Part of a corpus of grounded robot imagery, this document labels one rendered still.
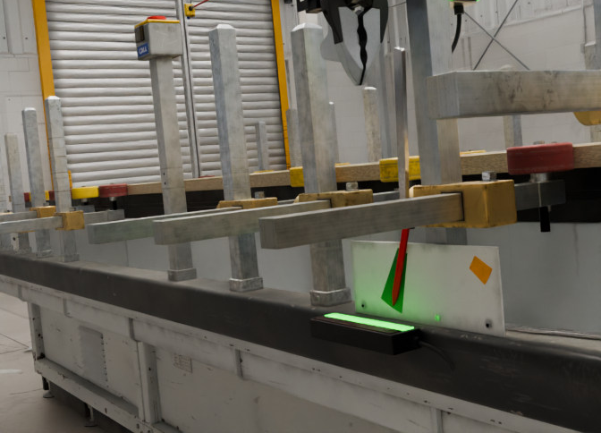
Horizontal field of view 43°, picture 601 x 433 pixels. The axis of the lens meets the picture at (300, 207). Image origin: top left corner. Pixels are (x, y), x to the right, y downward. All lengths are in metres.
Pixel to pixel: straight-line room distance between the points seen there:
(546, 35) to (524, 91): 9.11
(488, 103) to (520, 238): 0.60
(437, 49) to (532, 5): 8.96
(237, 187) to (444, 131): 0.50
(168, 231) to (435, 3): 0.42
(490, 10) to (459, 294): 9.40
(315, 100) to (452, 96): 0.60
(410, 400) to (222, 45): 0.67
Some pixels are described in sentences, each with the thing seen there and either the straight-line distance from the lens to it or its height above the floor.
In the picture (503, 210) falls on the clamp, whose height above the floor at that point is 0.84.
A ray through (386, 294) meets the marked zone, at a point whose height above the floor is 0.73.
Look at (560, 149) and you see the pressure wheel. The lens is 0.98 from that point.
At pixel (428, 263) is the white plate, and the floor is 0.78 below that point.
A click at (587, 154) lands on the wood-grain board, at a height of 0.89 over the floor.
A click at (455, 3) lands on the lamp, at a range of 0.97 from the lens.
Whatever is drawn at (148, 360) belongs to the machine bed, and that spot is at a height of 0.36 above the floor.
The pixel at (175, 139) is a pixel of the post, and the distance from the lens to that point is 1.56.
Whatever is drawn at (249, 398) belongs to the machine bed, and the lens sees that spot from 1.93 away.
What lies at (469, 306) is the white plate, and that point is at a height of 0.73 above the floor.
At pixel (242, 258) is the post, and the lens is 1.33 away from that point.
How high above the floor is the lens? 0.91
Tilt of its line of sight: 3 degrees down
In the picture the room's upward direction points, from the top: 5 degrees counter-clockwise
